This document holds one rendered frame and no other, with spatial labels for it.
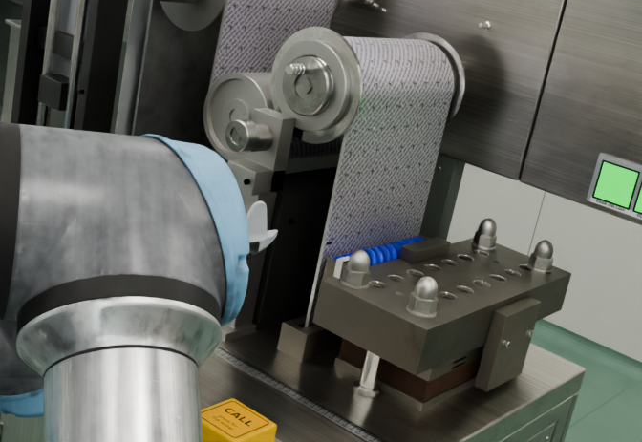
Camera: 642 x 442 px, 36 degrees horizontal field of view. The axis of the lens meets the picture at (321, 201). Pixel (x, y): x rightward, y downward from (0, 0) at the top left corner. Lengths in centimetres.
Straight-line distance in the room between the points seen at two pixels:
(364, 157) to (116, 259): 77
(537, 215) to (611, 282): 40
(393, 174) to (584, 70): 30
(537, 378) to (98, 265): 98
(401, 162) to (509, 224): 279
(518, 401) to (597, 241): 266
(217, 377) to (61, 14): 57
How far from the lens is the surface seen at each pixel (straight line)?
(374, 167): 130
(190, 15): 141
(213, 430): 107
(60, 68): 146
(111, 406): 52
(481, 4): 150
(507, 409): 132
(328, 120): 123
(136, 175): 57
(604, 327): 404
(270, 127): 125
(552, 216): 404
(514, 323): 131
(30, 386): 97
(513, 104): 147
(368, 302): 119
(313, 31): 125
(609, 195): 141
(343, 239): 130
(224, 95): 136
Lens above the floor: 146
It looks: 16 degrees down
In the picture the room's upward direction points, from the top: 12 degrees clockwise
